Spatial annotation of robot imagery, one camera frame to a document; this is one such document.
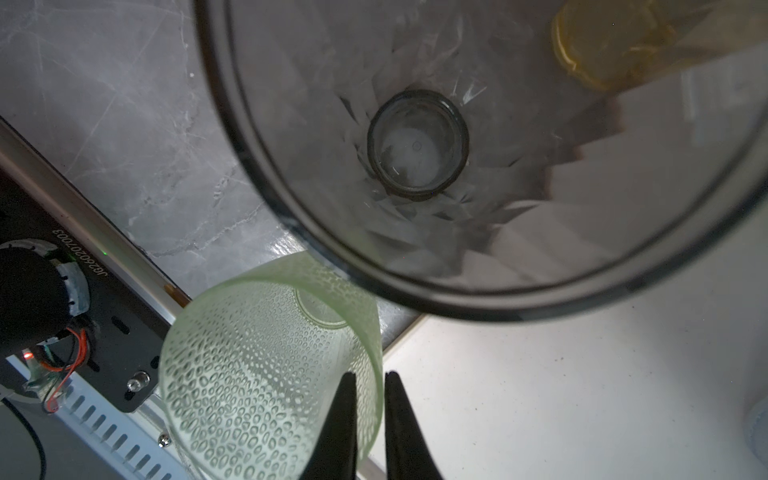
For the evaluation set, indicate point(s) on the light green dotted cup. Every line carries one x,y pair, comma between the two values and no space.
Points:
249,369

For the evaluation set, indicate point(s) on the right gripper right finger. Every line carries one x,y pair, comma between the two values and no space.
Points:
407,454

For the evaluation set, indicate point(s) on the dark smoky tumbler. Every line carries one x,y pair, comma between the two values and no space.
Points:
396,139

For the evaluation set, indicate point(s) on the aluminium front rail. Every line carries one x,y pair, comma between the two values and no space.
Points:
140,439

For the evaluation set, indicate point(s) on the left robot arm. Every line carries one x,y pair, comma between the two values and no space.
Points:
43,289

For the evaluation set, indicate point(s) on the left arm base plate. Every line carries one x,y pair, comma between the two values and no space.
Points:
125,334

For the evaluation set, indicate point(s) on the yellow tumbler near tray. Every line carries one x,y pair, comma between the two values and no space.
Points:
611,46

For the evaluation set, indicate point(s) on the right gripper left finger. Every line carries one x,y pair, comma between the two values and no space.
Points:
336,449

